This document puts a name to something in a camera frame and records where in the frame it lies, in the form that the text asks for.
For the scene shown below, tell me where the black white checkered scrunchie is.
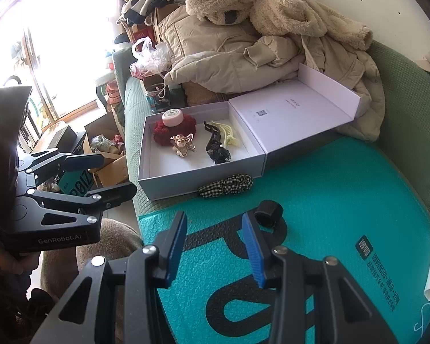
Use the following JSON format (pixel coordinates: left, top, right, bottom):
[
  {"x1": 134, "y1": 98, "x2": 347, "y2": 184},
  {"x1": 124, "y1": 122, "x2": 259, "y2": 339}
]
[{"x1": 198, "y1": 174, "x2": 254, "y2": 199}]

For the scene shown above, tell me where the person's left hand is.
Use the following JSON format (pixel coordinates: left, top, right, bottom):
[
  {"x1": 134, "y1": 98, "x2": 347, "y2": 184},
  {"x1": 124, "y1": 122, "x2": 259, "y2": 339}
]
[{"x1": 0, "y1": 243, "x2": 40, "y2": 276}]

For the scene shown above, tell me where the black box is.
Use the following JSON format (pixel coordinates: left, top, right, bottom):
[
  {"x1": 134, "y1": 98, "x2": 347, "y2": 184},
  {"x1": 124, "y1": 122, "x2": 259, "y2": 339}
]
[{"x1": 34, "y1": 126, "x2": 77, "y2": 155}]

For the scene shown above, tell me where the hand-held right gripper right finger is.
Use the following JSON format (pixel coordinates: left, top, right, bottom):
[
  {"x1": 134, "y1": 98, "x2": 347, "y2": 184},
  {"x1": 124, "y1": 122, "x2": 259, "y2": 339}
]
[{"x1": 241, "y1": 212, "x2": 398, "y2": 344}]

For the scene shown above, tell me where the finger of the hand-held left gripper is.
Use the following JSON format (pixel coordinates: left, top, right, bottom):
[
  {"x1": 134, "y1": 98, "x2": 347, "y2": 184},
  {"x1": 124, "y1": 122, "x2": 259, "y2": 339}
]
[
  {"x1": 18, "y1": 182, "x2": 137, "y2": 226},
  {"x1": 19, "y1": 150, "x2": 104, "y2": 187}
]

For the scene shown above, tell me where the clear bear hair clip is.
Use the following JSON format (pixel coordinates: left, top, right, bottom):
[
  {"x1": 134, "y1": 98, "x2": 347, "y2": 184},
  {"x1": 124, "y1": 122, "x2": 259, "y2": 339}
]
[{"x1": 170, "y1": 133, "x2": 196, "y2": 157}]

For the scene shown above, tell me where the black hair claw clip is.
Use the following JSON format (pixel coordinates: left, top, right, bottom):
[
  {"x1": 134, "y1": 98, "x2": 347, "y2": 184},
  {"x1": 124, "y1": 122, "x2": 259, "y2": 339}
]
[{"x1": 204, "y1": 121, "x2": 232, "y2": 164}]

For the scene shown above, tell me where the cream fleece coat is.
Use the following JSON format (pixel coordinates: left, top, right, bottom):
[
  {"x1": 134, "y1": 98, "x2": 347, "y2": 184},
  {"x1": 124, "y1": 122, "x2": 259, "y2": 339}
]
[{"x1": 185, "y1": 0, "x2": 374, "y2": 49}]

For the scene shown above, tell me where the cream hair claw clip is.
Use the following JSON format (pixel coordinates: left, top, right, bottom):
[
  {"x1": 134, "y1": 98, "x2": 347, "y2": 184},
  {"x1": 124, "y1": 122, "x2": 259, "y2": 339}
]
[{"x1": 211, "y1": 120, "x2": 241, "y2": 148}]

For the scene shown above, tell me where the white wire hanger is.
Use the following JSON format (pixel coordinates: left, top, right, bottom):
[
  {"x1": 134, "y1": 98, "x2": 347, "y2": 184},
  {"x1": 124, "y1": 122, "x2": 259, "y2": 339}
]
[{"x1": 414, "y1": 299, "x2": 430, "y2": 332}]

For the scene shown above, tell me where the pink round tin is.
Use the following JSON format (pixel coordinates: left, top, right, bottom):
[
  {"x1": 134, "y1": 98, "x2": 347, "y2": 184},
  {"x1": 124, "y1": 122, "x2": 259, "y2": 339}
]
[{"x1": 162, "y1": 108, "x2": 184, "y2": 128}]

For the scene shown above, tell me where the red knitted scrunchie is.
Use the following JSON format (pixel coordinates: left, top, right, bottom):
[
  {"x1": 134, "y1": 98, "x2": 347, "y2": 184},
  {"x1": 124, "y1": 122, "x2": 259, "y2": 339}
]
[{"x1": 153, "y1": 113, "x2": 198, "y2": 147}]

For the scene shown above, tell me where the glass jar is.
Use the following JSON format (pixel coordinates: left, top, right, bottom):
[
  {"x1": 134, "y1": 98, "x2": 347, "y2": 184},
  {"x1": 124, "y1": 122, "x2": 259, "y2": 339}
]
[{"x1": 145, "y1": 83, "x2": 170, "y2": 112}]

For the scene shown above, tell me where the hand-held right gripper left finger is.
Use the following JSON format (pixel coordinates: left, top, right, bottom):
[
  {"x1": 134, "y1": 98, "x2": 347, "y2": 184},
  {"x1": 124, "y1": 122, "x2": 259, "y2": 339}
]
[{"x1": 30, "y1": 211, "x2": 187, "y2": 344}]

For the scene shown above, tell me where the person's leg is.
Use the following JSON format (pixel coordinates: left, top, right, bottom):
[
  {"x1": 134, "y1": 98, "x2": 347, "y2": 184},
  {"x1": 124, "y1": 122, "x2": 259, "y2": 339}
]
[{"x1": 39, "y1": 218, "x2": 144, "y2": 344}]

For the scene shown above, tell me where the teal bubble mailer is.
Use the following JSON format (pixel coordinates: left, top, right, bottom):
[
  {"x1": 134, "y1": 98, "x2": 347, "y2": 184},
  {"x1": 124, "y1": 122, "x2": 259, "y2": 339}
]
[{"x1": 138, "y1": 138, "x2": 430, "y2": 344}]

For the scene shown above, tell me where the white cardboard gift box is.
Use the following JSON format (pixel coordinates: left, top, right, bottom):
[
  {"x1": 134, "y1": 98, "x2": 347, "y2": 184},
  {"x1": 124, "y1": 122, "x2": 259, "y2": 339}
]
[{"x1": 138, "y1": 62, "x2": 361, "y2": 201}]

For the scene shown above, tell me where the teal shoe box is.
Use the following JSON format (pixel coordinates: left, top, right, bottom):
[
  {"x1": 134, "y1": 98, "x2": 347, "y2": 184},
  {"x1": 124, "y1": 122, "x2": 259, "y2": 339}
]
[{"x1": 59, "y1": 167, "x2": 94, "y2": 196}]

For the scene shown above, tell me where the brown cardboard box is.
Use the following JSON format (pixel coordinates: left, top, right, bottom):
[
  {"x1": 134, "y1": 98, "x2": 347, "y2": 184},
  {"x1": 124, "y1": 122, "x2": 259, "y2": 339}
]
[{"x1": 83, "y1": 115, "x2": 128, "y2": 189}]

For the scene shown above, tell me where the beige puffer jacket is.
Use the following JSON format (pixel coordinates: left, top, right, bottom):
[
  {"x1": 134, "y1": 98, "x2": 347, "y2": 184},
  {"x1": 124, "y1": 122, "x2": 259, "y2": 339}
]
[{"x1": 159, "y1": 5, "x2": 386, "y2": 142}]

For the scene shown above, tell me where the white plastic bag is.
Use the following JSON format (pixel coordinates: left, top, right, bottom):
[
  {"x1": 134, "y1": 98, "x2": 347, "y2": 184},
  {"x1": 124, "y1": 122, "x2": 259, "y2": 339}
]
[{"x1": 130, "y1": 36, "x2": 171, "y2": 77}]

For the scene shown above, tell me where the green sofa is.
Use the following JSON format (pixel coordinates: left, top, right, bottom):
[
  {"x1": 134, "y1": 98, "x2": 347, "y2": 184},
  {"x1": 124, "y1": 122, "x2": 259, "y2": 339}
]
[{"x1": 113, "y1": 39, "x2": 430, "y2": 223}]

